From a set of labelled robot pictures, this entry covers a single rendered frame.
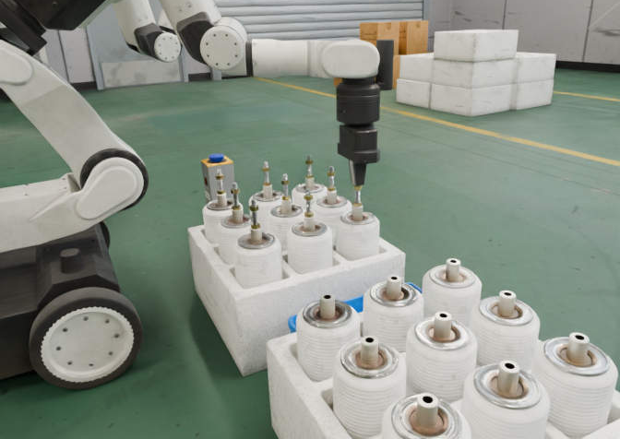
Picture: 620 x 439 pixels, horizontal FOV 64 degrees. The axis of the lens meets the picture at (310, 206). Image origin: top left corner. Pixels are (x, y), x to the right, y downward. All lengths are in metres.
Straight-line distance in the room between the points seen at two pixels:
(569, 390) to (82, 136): 0.98
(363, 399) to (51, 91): 0.82
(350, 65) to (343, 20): 5.95
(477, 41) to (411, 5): 4.04
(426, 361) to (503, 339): 0.13
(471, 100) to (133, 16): 2.57
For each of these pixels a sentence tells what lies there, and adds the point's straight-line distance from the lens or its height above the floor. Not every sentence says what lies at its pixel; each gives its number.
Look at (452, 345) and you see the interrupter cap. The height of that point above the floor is 0.25.
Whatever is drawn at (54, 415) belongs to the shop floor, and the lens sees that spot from 1.09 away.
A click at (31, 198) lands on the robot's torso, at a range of 1.19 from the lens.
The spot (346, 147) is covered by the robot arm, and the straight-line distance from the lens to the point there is 1.03.
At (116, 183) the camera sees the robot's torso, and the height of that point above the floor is 0.35.
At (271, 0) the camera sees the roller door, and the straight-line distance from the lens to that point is 6.42.
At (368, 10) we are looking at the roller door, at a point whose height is 0.72.
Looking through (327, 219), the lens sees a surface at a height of 0.22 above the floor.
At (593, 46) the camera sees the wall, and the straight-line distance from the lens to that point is 6.56.
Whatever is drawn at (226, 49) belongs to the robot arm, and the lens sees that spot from 0.94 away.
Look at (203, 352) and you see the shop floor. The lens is 1.13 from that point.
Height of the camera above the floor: 0.67
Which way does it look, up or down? 21 degrees down
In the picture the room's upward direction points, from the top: 2 degrees counter-clockwise
